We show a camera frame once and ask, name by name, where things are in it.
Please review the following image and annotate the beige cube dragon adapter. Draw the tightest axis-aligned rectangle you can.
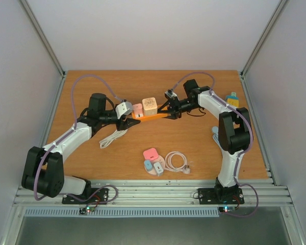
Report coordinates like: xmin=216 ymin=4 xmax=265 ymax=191
xmin=142 ymin=97 xmax=158 ymax=116

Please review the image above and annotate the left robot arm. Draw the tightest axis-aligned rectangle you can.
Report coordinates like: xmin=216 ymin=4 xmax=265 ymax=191
xmin=21 ymin=93 xmax=140 ymax=203

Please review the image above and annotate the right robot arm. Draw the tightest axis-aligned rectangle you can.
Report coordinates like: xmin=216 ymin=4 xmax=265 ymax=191
xmin=157 ymin=80 xmax=253 ymax=203

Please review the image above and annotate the coral pink plug adapter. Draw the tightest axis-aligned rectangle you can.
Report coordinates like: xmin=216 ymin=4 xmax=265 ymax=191
xmin=143 ymin=148 xmax=159 ymax=161

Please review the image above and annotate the round pink socket base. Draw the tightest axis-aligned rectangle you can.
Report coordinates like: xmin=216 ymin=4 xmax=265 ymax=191
xmin=144 ymin=155 xmax=166 ymax=177

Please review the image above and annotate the blue plug adapter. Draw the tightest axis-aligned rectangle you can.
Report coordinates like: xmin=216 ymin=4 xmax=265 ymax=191
xmin=144 ymin=160 xmax=153 ymax=171

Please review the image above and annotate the white grey plug adapter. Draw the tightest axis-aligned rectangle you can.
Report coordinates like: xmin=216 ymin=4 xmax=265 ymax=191
xmin=153 ymin=162 xmax=164 ymax=177

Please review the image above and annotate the teal plug on yellow socket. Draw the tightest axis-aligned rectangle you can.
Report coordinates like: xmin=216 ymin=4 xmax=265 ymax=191
xmin=225 ymin=92 xmax=239 ymax=101

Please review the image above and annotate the yellow cube socket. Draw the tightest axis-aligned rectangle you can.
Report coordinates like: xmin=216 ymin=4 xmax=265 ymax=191
xmin=226 ymin=98 xmax=239 ymax=107

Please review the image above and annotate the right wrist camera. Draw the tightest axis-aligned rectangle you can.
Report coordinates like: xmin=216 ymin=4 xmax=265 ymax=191
xmin=165 ymin=89 xmax=179 ymax=103

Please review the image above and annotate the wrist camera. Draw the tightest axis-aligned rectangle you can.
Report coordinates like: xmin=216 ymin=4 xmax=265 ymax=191
xmin=115 ymin=100 xmax=133 ymax=119
xmin=165 ymin=89 xmax=179 ymax=103

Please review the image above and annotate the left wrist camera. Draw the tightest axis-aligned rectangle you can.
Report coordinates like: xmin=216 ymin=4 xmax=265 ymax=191
xmin=115 ymin=100 xmax=133 ymax=119

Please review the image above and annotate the white power strip cable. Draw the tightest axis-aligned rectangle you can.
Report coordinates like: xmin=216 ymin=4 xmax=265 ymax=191
xmin=99 ymin=129 xmax=128 ymax=150

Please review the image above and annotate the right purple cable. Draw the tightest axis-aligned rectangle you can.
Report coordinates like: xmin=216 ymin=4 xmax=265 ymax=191
xmin=171 ymin=71 xmax=259 ymax=218

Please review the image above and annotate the light blue cable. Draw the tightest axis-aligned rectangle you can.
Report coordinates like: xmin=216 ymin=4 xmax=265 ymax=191
xmin=211 ymin=126 xmax=223 ymax=149

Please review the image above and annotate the pink white coiled cable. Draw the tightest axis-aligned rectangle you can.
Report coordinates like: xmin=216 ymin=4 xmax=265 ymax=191
xmin=164 ymin=151 xmax=192 ymax=175

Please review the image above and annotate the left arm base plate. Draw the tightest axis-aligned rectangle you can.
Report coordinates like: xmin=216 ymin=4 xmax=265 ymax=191
xmin=62 ymin=188 xmax=109 ymax=205

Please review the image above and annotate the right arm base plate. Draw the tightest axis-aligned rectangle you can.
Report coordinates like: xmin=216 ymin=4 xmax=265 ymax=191
xmin=198 ymin=188 xmax=245 ymax=205

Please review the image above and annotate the grey slotted cable duct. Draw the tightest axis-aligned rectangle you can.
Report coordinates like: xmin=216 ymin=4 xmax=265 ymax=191
xmin=24 ymin=207 xmax=219 ymax=218

